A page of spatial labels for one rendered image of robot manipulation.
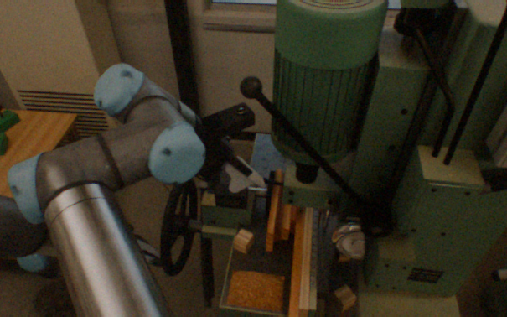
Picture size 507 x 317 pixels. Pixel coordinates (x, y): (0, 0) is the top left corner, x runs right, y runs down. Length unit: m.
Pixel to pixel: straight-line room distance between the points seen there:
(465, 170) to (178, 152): 0.45
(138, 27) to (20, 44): 0.56
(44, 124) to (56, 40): 0.40
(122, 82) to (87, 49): 1.54
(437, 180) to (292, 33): 0.32
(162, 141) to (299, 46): 0.27
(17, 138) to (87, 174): 1.67
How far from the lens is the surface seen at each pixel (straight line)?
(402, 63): 0.68
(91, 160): 0.49
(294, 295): 0.90
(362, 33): 0.63
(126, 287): 0.38
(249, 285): 0.92
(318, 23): 0.61
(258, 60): 2.22
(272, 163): 1.19
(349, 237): 0.88
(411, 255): 0.84
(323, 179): 0.93
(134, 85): 0.56
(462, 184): 0.69
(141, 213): 2.28
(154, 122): 0.51
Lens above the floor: 1.75
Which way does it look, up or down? 45 degrees down
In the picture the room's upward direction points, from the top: straight up
